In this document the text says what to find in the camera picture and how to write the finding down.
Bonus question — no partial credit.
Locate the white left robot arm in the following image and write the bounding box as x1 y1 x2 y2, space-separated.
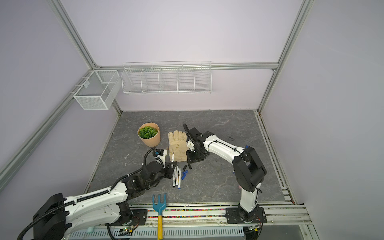
17 161 177 240

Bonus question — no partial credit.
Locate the beige work glove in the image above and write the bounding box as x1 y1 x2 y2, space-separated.
168 131 189 162

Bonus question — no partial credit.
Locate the black corrugated cable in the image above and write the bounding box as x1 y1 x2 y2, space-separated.
182 123 199 145
17 147 157 240

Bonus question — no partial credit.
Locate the teal yellow garden fork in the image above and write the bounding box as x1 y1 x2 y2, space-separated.
152 193 167 240

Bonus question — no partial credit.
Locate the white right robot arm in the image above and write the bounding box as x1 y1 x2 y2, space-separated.
185 128 267 213

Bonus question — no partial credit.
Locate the light teal tool handle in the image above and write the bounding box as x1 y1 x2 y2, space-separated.
87 227 94 234

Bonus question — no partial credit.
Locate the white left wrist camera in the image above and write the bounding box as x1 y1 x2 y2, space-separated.
153 149 168 165

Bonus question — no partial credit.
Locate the aluminium cage frame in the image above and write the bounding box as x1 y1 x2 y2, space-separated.
1 1 314 191

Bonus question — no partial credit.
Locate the small white mesh basket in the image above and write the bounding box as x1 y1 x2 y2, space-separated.
74 70 122 111

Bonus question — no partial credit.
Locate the long white wire basket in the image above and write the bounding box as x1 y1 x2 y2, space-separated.
122 61 213 94

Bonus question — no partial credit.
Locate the tan pot with green plant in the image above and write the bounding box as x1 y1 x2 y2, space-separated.
138 123 161 147

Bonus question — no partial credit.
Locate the black corrugated left cable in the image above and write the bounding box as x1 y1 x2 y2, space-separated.
17 147 157 240

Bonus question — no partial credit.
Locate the black corrugated right cable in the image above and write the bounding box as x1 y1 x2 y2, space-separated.
182 123 199 145

